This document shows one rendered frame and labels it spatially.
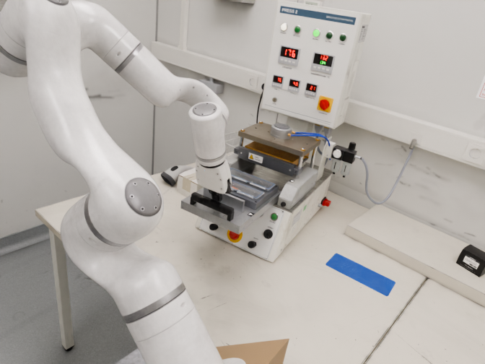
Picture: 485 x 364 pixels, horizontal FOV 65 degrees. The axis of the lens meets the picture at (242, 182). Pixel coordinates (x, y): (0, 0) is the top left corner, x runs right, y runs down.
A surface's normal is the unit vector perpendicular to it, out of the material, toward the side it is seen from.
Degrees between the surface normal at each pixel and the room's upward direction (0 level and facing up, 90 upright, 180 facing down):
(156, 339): 68
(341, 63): 90
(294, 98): 90
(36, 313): 0
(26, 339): 0
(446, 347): 0
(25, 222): 90
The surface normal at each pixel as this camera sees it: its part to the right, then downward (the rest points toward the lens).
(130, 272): -0.29, -0.84
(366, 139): -0.66, 0.26
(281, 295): 0.13, -0.89
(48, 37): 0.67, 0.33
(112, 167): 0.30, -0.71
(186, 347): 0.43, -0.25
